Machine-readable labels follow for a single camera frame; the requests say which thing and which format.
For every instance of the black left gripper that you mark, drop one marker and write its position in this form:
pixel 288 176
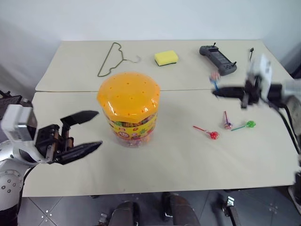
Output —
pixel 48 141

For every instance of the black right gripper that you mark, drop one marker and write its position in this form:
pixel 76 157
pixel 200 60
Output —
pixel 251 94

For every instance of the blue stick lollipop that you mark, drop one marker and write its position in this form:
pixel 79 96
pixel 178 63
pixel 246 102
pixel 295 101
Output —
pixel 214 78

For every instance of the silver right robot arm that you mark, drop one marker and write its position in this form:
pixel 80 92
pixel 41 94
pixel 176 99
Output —
pixel 290 90

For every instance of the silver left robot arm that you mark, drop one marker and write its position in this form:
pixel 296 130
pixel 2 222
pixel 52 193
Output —
pixel 9 181

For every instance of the clear plastic lollipop jar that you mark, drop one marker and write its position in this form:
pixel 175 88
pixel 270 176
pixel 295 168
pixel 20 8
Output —
pixel 132 131

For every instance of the orange perforated jar lid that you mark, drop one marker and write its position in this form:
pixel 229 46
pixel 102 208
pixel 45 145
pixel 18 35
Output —
pixel 128 95

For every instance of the purple stick lollipop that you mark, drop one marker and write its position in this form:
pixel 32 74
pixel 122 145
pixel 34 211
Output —
pixel 227 124

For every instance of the grey remote controller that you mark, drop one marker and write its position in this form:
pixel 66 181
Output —
pixel 218 58

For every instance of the green lollipop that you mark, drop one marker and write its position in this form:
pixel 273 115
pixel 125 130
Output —
pixel 250 124

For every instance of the red lollipop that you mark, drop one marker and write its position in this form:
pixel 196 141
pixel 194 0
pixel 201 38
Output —
pixel 213 135

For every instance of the yellow sponge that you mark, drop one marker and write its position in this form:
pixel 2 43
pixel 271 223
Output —
pixel 165 57

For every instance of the dark rounded shape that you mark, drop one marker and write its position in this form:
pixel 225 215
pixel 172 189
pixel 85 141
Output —
pixel 124 214
pixel 181 209

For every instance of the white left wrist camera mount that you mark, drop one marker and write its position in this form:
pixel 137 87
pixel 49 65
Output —
pixel 17 124

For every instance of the black metal frame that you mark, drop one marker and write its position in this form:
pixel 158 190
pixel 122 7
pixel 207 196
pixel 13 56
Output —
pixel 9 100

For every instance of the black bracket with white clip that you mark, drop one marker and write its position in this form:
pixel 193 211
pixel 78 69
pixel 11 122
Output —
pixel 229 207

